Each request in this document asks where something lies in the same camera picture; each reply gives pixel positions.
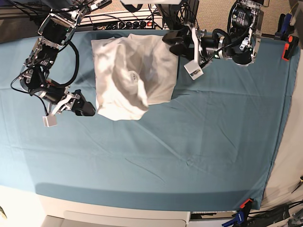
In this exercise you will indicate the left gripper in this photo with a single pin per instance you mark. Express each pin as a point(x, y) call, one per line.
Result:
point(195, 45)

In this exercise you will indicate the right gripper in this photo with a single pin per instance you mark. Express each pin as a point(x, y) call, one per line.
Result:
point(77, 103)

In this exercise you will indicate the white T-shirt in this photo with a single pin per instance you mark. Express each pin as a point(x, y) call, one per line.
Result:
point(132, 73)

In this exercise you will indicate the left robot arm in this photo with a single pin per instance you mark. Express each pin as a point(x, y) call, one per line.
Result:
point(240, 42)

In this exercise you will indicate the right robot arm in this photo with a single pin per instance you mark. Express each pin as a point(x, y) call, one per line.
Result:
point(56, 32)

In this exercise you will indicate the black power strip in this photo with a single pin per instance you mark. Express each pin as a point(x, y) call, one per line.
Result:
point(136, 25)

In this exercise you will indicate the blue black clamp top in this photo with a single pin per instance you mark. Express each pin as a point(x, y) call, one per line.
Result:
point(283, 29)

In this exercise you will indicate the blue black clamp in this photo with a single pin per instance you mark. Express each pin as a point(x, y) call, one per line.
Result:
point(283, 29)
point(239, 218)

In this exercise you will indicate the teal table cloth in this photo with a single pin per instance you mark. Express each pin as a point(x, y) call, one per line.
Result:
point(210, 148)

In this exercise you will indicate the orange black clamp top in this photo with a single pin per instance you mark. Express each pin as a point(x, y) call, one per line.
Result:
point(289, 48)

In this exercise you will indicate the orange black clamp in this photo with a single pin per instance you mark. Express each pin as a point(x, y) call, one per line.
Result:
point(289, 48)
point(247, 204)

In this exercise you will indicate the white cabinet under table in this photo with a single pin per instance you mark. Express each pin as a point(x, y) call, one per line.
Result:
point(112, 216)

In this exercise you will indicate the orange black clamp bottom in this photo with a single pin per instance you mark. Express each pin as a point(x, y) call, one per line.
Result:
point(247, 204)

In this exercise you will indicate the blue black clamp bottom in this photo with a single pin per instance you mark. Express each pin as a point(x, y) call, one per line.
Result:
point(239, 218)

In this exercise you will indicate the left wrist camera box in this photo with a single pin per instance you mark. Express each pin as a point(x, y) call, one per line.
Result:
point(193, 69)

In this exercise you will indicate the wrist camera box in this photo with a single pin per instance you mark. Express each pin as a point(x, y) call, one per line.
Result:
point(49, 121)
point(193, 69)

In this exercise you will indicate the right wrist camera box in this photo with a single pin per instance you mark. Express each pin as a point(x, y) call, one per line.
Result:
point(49, 121)

